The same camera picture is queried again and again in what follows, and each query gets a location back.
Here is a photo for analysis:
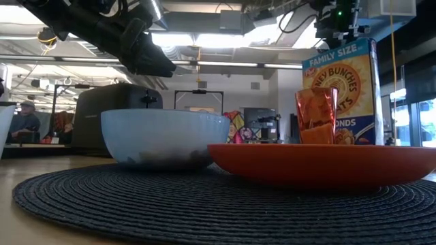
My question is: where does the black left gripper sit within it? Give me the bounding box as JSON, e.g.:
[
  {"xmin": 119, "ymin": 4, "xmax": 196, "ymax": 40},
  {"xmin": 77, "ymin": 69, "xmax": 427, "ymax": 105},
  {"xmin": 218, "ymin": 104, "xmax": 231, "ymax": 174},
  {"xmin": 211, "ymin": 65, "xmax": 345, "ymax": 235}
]
[{"xmin": 117, "ymin": 17, "xmax": 177, "ymax": 78}]

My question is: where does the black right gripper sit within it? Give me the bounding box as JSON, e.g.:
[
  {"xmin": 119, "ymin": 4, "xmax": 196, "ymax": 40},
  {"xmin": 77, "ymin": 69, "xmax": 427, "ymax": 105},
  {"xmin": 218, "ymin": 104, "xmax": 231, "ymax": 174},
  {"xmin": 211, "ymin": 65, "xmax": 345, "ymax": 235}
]
[{"xmin": 315, "ymin": 0, "xmax": 371, "ymax": 50}]

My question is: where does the honey bunches cereal box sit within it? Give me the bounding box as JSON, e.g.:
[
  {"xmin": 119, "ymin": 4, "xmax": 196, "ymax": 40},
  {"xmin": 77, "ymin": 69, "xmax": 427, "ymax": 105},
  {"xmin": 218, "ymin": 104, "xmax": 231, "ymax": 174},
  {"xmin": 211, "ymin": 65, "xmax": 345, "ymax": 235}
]
[{"xmin": 301, "ymin": 37, "xmax": 385, "ymax": 146}]

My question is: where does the black toaster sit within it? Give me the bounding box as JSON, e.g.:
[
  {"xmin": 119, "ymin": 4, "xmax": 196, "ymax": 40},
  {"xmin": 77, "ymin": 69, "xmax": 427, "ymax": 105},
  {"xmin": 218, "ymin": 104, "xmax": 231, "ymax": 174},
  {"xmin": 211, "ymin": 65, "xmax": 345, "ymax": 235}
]
[{"xmin": 70, "ymin": 83, "xmax": 164, "ymax": 157}]

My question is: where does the long ceiling light strip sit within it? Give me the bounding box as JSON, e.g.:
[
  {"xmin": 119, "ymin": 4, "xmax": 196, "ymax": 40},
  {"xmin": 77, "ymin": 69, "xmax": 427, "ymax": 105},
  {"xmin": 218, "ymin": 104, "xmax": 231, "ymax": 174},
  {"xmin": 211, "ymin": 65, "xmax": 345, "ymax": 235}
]
[{"xmin": 170, "ymin": 59, "xmax": 304, "ymax": 71}]

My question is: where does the light blue bowl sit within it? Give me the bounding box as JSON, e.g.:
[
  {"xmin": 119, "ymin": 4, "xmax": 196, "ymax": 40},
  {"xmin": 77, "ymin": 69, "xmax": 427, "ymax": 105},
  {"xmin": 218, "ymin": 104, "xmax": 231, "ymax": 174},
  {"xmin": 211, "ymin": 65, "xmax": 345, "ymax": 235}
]
[{"xmin": 100, "ymin": 108, "xmax": 231, "ymax": 171}]

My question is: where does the orange glass tumbler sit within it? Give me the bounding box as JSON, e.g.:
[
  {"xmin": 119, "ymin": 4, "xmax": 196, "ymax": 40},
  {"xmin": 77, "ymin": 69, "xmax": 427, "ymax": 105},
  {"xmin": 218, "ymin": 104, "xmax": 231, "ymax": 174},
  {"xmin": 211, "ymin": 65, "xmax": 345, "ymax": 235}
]
[{"xmin": 294, "ymin": 86, "xmax": 339, "ymax": 146}]

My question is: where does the colourful patterned bag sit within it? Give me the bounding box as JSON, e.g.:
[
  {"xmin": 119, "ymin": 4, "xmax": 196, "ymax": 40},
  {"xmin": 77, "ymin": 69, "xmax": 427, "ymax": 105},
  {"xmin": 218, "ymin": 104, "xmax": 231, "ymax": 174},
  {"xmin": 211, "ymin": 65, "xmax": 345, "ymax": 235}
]
[{"xmin": 223, "ymin": 110, "xmax": 253, "ymax": 144}]

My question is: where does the black machine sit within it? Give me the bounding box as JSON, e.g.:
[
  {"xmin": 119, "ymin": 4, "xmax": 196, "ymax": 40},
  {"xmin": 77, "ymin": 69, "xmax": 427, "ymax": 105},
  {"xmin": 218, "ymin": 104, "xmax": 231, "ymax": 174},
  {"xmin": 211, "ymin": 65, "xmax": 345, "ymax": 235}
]
[{"xmin": 243, "ymin": 107, "xmax": 282, "ymax": 142}]

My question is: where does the person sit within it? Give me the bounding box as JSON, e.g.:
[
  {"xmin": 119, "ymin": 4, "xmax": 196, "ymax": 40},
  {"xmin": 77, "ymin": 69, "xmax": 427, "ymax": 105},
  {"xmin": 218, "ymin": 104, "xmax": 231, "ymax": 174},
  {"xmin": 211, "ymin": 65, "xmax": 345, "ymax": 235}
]
[{"xmin": 8, "ymin": 100, "xmax": 42, "ymax": 144}]

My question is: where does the orange plate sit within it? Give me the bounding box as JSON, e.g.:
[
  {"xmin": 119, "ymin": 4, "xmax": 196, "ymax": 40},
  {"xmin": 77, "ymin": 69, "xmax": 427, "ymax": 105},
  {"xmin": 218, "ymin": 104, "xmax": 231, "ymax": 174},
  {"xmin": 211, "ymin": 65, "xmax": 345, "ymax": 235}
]
[{"xmin": 207, "ymin": 143, "xmax": 436, "ymax": 191}]

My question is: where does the dark round woven placemat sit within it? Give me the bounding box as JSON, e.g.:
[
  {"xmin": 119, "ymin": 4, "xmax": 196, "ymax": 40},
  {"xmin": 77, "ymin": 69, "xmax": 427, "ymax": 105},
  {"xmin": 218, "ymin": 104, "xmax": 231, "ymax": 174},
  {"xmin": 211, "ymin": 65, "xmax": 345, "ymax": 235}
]
[{"xmin": 12, "ymin": 164, "xmax": 436, "ymax": 245}]

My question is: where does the white rectangular dish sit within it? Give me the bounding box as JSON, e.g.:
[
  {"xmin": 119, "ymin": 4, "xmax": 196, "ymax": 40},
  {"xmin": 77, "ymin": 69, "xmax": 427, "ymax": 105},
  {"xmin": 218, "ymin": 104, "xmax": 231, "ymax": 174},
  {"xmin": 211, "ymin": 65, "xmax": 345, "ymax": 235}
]
[{"xmin": 0, "ymin": 105, "xmax": 17, "ymax": 160}]

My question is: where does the black metal frame stand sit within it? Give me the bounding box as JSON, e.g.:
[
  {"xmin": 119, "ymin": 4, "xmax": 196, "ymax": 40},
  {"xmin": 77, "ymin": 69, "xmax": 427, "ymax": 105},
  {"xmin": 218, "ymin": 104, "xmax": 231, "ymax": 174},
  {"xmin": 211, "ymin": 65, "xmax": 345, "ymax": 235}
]
[{"xmin": 174, "ymin": 89, "xmax": 225, "ymax": 115}]

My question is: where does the silver air duct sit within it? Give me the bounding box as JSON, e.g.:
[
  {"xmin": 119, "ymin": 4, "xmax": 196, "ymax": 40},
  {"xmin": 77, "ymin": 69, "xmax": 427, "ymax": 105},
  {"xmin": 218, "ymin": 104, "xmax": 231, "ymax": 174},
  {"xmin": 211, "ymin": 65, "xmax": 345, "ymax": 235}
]
[{"xmin": 144, "ymin": 0, "xmax": 168, "ymax": 30}]

